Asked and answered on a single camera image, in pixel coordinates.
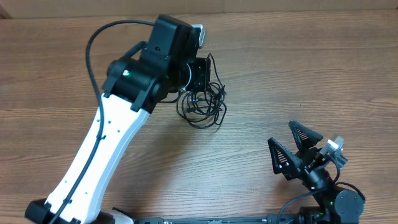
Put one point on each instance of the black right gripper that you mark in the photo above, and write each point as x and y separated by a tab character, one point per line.
303	160

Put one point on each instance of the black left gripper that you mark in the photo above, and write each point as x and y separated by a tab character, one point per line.
201	66

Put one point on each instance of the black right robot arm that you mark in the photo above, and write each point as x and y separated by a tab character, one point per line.
328	200

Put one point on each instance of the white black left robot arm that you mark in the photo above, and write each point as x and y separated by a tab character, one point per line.
135	83

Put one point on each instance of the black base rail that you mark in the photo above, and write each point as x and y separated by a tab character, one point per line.
268	219

